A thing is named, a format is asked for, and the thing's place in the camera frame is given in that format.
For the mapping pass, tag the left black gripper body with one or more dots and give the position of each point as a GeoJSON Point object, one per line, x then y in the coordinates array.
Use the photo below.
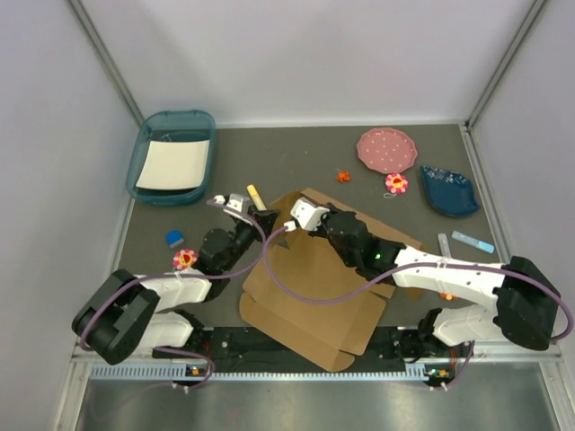
{"type": "Point", "coordinates": [247, 233]}

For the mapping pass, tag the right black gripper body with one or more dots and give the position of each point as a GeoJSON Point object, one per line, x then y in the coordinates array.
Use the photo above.
{"type": "Point", "coordinates": [322, 228]}

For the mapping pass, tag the brown cardboard box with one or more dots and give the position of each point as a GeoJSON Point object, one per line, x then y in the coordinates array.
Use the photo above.
{"type": "Point", "coordinates": [304, 296]}

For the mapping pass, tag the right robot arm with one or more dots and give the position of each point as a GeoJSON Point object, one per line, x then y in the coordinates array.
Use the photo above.
{"type": "Point", "coordinates": [514, 300]}

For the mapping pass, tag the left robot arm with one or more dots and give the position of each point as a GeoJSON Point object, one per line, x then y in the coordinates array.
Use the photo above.
{"type": "Point", "coordinates": [132, 314]}

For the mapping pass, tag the yellow highlighter marker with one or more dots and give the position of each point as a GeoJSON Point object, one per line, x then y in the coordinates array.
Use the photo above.
{"type": "Point", "coordinates": [256, 197]}

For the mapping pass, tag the orange glitter maple leaf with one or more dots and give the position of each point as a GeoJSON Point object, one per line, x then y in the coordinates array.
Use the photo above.
{"type": "Point", "coordinates": [343, 176]}

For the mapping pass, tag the pink flower toy left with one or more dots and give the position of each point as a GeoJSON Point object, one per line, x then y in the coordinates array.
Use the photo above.
{"type": "Point", "coordinates": [184, 259]}

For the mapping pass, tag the pink flower toy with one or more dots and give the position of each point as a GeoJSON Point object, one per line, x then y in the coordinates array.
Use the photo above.
{"type": "Point", "coordinates": [184, 259]}
{"type": "Point", "coordinates": [396, 184]}

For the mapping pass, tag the pink flower toy right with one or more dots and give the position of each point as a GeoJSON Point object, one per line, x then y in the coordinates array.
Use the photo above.
{"type": "Point", "coordinates": [396, 184]}

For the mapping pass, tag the small blue scraper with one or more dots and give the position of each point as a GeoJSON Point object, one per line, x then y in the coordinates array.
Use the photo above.
{"type": "Point", "coordinates": [174, 238]}

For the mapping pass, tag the pink polka dot plate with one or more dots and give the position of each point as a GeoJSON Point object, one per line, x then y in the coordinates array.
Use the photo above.
{"type": "Point", "coordinates": [386, 150]}

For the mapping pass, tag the white paper sheet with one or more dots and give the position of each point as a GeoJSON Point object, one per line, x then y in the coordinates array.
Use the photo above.
{"type": "Point", "coordinates": [174, 165]}

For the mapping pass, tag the orange grey marker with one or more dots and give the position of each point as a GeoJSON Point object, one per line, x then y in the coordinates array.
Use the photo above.
{"type": "Point", "coordinates": [444, 245]}

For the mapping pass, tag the dark blue leaf dish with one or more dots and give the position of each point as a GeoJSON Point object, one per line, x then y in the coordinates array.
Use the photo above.
{"type": "Point", "coordinates": [449, 193]}

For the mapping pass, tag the small orange flower toy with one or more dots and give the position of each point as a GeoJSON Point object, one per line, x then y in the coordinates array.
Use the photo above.
{"type": "Point", "coordinates": [447, 297]}

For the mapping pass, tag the teal plastic bin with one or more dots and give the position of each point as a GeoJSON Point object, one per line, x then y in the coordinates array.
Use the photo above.
{"type": "Point", "coordinates": [171, 126]}

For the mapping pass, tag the light blue marker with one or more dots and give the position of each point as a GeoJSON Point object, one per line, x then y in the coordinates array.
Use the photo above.
{"type": "Point", "coordinates": [473, 242]}

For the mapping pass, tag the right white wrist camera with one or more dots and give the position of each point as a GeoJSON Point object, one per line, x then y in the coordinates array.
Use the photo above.
{"type": "Point", "coordinates": [305, 215]}

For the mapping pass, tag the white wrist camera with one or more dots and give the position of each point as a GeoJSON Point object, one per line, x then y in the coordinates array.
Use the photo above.
{"type": "Point", "coordinates": [234, 204]}
{"type": "Point", "coordinates": [305, 215]}

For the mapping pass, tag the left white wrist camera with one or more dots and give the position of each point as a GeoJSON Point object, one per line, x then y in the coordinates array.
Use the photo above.
{"type": "Point", "coordinates": [234, 204]}

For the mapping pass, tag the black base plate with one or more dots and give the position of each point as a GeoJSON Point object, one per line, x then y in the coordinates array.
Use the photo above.
{"type": "Point", "coordinates": [389, 342]}

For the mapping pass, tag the aluminium frame rail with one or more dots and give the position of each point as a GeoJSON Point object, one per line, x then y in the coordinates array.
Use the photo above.
{"type": "Point", "coordinates": [177, 364]}

